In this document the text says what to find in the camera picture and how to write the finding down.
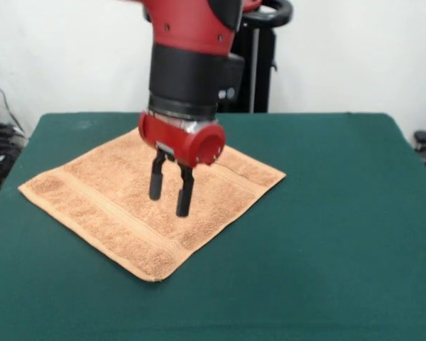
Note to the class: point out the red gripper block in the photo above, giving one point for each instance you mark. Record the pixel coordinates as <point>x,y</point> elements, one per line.
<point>170,140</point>

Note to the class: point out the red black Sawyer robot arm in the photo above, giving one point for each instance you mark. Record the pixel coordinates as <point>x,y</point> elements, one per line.
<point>191,71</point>

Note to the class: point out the tan terry towel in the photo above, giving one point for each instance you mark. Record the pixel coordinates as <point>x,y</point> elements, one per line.
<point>110,213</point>

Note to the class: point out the dark green table cloth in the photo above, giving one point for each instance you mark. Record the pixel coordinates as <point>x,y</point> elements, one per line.
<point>305,248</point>

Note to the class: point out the red robot base flange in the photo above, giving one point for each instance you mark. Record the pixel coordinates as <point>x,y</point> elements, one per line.
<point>250,4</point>

